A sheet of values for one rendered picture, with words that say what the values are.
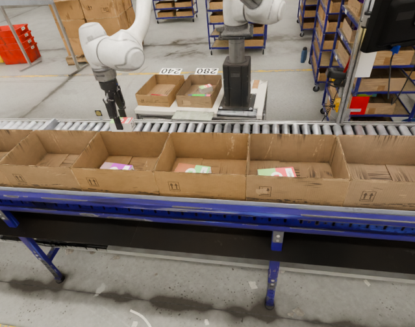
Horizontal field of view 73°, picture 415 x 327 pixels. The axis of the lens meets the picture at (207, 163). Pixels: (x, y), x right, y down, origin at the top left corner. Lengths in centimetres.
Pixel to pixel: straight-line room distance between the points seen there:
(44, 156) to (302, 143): 142
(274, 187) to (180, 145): 55
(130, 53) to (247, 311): 158
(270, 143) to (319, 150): 23
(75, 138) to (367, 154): 148
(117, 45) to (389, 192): 112
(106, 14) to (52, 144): 407
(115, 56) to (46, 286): 178
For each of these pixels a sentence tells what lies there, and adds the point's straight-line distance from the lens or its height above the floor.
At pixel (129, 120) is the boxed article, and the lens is 137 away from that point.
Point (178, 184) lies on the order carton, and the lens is 123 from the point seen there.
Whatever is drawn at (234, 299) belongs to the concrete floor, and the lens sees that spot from 200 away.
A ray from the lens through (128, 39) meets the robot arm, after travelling 110.
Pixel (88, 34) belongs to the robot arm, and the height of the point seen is 156.
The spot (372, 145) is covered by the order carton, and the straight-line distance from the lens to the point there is 148.
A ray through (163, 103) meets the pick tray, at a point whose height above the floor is 78.
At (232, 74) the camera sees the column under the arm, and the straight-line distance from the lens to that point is 206.
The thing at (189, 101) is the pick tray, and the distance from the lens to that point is 221.
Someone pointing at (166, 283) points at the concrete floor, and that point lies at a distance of 209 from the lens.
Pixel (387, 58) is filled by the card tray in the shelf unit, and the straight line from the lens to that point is 246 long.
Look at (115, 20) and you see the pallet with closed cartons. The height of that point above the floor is 69.
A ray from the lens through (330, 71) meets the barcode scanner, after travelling 192.
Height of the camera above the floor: 183
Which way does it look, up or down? 40 degrees down
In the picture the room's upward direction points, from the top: 7 degrees counter-clockwise
